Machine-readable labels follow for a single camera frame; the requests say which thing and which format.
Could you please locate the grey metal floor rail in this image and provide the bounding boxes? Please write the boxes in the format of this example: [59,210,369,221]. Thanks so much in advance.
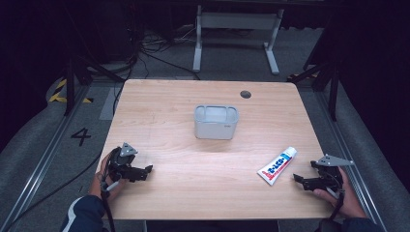
[313,90,389,232]
[0,84,92,232]

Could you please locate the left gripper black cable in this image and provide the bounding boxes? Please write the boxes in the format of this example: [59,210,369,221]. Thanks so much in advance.
[100,181,117,232]

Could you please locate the grey floor plate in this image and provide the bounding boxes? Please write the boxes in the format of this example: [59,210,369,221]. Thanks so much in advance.
[99,86,123,122]

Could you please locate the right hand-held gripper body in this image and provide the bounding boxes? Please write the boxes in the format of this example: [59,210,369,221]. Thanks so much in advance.
[309,153,355,193]

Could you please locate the person's right hand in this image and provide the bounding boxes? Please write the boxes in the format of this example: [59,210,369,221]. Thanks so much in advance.
[312,166,368,220]

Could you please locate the long black floor cable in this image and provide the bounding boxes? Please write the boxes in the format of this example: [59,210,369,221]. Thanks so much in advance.
[0,150,103,232]

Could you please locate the tangle of black floor cables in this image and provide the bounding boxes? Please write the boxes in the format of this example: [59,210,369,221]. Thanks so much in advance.
[110,18,203,116]

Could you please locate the white plastic container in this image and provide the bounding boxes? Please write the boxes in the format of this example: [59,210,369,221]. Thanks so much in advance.
[192,104,240,141]

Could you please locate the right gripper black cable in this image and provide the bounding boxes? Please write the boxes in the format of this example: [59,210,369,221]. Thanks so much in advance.
[328,188,346,223]

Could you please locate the white toothpaste tube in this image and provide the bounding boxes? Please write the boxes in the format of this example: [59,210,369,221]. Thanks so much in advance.
[256,146,299,187]

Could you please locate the person's left hand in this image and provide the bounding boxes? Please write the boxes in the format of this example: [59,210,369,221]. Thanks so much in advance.
[89,148,127,203]

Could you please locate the yellow black floor tape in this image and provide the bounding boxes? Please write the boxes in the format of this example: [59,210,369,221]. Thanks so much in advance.
[47,78,95,104]

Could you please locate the black tripod stand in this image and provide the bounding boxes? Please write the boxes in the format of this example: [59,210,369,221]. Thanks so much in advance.
[62,52,126,117]
[287,59,343,123]

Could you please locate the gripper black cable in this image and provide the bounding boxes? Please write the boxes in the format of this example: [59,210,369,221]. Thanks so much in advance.
[100,181,117,232]
[328,188,346,223]

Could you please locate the grey metal desk frame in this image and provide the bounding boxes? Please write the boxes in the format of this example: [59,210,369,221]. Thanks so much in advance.
[191,4,286,76]

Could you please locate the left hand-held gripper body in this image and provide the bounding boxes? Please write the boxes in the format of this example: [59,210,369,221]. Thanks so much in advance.
[107,142,139,183]

